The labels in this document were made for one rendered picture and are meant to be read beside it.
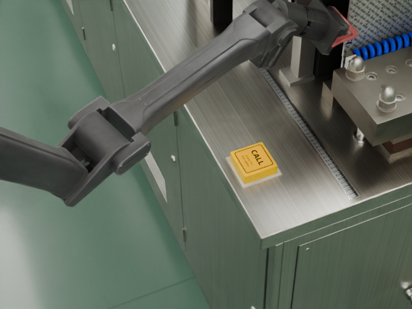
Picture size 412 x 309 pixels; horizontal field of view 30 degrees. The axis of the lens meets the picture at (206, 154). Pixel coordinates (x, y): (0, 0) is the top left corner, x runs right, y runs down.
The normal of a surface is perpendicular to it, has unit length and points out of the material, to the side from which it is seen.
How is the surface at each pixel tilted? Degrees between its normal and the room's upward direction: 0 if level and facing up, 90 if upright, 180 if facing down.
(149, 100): 14
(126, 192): 0
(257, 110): 0
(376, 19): 90
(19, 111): 0
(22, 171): 106
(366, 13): 90
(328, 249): 90
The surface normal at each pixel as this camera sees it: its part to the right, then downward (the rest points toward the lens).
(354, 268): 0.39, 0.68
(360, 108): -0.92, 0.30
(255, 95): -0.02, -0.66
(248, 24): 0.17, -0.53
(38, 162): 0.75, 0.61
